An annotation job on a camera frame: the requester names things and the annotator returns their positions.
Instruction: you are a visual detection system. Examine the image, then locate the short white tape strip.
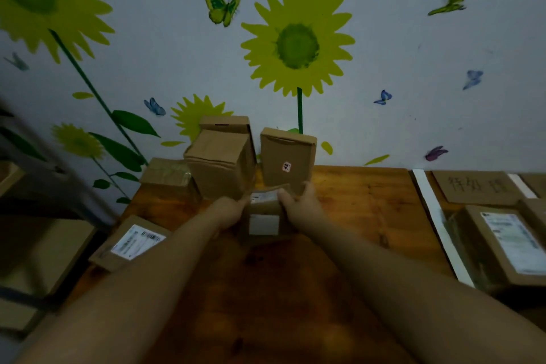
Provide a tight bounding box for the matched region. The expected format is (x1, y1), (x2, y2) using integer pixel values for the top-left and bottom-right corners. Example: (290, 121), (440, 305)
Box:
(507, 173), (537, 199)

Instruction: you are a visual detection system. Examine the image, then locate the long white tape strip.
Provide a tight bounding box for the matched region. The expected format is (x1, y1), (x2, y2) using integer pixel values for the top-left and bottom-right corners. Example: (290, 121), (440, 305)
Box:
(412, 169), (475, 288)

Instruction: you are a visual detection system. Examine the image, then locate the small dull sunflower wall sticker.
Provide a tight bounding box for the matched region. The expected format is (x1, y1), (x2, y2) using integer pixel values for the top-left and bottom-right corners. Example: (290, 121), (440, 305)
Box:
(51, 123), (131, 205)

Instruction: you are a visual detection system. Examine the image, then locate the large cardboard box on rack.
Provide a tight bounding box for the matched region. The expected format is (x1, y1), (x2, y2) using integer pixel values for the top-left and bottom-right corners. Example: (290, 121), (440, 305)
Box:
(0, 216), (97, 297)

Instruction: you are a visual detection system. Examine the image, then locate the handwritten cardboard sign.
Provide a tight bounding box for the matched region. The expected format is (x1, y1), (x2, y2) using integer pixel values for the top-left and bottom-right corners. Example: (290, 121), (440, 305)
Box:
(431, 170), (526, 206)

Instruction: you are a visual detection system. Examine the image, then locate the person's right hand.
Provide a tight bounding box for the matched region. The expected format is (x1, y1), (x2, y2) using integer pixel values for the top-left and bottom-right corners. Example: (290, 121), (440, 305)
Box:
(278, 181), (329, 231)

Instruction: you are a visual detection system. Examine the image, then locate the brown cardboard piece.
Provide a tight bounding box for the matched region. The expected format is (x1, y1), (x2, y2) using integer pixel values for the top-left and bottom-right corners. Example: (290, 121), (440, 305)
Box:
(520, 173), (546, 198)

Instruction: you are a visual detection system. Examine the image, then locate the medium sunflower wall sticker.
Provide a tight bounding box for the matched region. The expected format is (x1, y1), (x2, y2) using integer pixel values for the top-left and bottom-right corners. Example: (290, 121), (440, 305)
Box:
(240, 0), (356, 135)

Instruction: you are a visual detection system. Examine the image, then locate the pale blue butterfly sticker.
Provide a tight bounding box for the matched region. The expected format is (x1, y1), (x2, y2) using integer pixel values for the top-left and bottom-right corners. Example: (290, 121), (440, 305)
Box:
(462, 70), (484, 91)

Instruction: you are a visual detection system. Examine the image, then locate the large cardboard box, shipping label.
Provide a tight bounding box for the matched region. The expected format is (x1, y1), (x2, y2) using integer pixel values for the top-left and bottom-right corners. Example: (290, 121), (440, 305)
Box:
(447, 204), (546, 293)

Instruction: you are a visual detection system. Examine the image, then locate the flat taped cardboard box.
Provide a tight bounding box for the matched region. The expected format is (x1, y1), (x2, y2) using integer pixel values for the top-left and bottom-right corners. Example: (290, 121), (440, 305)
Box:
(139, 158), (198, 199)

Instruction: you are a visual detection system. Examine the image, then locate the flat cardboard box, shipping label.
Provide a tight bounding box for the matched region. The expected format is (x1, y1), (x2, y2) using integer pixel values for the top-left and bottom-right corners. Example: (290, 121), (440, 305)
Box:
(88, 215), (171, 273)

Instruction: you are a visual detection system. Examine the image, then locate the person's right forearm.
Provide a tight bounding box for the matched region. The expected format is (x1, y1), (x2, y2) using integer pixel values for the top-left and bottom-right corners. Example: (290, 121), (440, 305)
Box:
(299, 220), (546, 364)

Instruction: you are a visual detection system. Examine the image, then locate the small bright sunflower wall sticker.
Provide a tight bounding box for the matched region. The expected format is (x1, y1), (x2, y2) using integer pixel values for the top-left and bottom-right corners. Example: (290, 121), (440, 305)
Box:
(170, 94), (234, 142)

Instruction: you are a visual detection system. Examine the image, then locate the small cardboard box on rack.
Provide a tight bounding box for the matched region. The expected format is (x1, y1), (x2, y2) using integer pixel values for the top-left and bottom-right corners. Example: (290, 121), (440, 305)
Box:
(0, 161), (25, 197)

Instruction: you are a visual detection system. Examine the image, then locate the cardboard box with small sticker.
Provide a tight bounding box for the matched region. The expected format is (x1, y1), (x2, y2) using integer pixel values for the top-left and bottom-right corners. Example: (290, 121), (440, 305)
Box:
(260, 127), (318, 196)

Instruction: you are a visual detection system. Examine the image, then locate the brown cardboard box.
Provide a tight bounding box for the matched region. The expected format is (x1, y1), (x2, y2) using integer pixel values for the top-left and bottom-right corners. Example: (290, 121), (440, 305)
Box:
(517, 198), (546, 241)

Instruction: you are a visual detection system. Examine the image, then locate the green open-winged butterfly sticker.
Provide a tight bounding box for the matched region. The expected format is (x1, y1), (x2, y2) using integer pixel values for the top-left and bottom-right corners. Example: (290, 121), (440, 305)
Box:
(203, 0), (241, 28)

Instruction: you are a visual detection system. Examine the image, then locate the dark metal shelf rack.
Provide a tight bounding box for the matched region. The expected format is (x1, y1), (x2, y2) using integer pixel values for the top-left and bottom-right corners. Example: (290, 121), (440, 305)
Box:
(0, 97), (119, 336)

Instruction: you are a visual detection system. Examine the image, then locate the person's left forearm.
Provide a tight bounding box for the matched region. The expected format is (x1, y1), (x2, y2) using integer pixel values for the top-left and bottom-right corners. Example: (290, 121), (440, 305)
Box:
(15, 205), (223, 364)

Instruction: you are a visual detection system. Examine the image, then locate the grey-blue butterfly sticker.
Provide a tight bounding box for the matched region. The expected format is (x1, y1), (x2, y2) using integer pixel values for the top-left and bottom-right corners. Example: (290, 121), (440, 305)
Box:
(3, 52), (30, 72)

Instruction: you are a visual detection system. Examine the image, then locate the small white-labelled cardboard box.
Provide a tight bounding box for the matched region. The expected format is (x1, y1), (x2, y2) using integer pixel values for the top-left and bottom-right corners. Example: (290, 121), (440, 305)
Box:
(240, 184), (299, 246)

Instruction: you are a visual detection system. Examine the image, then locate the tall plain cardboard box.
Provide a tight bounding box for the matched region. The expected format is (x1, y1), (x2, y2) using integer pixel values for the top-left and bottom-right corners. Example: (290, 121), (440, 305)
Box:
(184, 129), (256, 200)

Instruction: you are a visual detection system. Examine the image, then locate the person's left hand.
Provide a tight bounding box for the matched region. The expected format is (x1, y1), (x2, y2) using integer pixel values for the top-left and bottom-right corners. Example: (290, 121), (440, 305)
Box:
(210, 194), (252, 232)

